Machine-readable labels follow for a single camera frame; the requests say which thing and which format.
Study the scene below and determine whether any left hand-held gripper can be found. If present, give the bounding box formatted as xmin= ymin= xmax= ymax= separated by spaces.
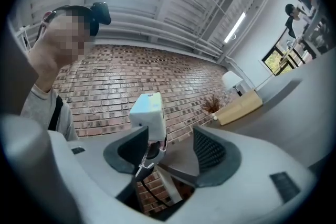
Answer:
xmin=129 ymin=92 xmax=169 ymax=185

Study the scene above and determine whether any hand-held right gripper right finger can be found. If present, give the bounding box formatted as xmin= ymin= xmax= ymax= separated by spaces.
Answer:
xmin=167 ymin=125 xmax=319 ymax=224

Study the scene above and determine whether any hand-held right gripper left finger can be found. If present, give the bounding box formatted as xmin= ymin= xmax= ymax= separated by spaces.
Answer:
xmin=48 ymin=125 xmax=158 ymax=224

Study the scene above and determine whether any light wooden box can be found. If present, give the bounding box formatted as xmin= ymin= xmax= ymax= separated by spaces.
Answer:
xmin=214 ymin=88 xmax=264 ymax=126

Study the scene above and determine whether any dried brown plant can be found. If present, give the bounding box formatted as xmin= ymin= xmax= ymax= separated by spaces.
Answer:
xmin=201 ymin=93 xmax=222 ymax=115

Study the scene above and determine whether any person's grey sweater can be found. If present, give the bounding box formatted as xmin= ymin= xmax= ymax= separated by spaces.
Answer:
xmin=20 ymin=85 xmax=79 ymax=141

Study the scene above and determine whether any white table lamp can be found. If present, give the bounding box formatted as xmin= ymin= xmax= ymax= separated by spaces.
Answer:
xmin=222 ymin=70 xmax=244 ymax=97

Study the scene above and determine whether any black framed window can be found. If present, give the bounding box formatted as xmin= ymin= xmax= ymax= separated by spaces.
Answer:
xmin=261 ymin=43 xmax=299 ymax=77

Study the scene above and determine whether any person's head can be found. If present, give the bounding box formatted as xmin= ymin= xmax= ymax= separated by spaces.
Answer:
xmin=27 ymin=4 xmax=97 ymax=92

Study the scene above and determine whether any long ceiling light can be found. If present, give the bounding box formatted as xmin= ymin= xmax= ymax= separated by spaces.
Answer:
xmin=224 ymin=11 xmax=247 ymax=43

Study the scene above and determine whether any white shelf rack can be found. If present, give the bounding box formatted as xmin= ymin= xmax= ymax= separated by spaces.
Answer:
xmin=298 ymin=0 xmax=336 ymax=60

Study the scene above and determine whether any black shoulder strap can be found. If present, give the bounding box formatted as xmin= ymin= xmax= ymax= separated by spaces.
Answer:
xmin=47 ymin=94 xmax=64 ymax=131

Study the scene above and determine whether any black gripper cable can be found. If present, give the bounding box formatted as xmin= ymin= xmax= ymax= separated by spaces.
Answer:
xmin=142 ymin=179 xmax=175 ymax=209

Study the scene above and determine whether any black head-worn camera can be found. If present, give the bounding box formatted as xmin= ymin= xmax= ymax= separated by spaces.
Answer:
xmin=89 ymin=2 xmax=112 ymax=36

